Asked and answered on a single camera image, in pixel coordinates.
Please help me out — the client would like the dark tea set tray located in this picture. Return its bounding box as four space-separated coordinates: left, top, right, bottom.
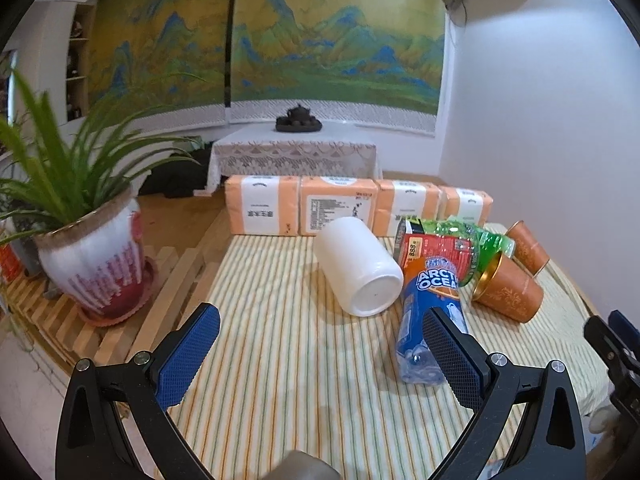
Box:
276 104 322 133

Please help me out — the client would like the wooden slatted bench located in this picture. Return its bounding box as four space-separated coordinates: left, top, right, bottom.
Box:
1 205 231 375

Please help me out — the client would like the near copper cup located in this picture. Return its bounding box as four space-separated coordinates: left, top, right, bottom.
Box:
472 252 544 323

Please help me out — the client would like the white lace covered table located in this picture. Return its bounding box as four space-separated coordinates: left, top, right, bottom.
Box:
204 122 383 193

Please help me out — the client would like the black bag on floor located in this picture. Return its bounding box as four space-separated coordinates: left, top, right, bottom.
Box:
138 144 212 198

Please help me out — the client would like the red snack package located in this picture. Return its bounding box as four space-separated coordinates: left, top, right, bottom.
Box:
394 233 477 286

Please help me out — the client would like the wooden wall shelf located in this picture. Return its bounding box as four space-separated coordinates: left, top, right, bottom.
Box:
65 3 96 122

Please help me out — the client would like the pink plant saucer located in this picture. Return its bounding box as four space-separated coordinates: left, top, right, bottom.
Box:
76 256 158 327

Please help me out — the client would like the copper cup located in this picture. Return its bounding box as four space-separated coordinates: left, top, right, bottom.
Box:
472 252 544 323
506 220 550 276

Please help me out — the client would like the blue Arctic Ocean bottle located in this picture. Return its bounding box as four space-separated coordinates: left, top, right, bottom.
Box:
395 256 469 386

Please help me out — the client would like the white cylindrical cup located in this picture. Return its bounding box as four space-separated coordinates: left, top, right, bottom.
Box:
314 217 404 318

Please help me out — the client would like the green spider plant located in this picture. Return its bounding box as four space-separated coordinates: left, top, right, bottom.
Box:
1 70 198 245

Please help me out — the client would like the landscape painting wall screen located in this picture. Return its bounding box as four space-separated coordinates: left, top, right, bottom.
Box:
88 0 445 133

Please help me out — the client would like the far copper cup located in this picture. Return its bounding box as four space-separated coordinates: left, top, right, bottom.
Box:
506 220 550 276

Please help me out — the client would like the red white flower pot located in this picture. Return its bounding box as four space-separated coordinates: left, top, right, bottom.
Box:
34 188 144 314

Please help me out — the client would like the orange tissue pack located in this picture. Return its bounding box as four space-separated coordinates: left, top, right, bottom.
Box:
372 179 442 237
437 186 494 226
224 174 300 236
299 177 378 236

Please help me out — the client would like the green snack bag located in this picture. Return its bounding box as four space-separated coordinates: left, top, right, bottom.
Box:
395 217 515 280

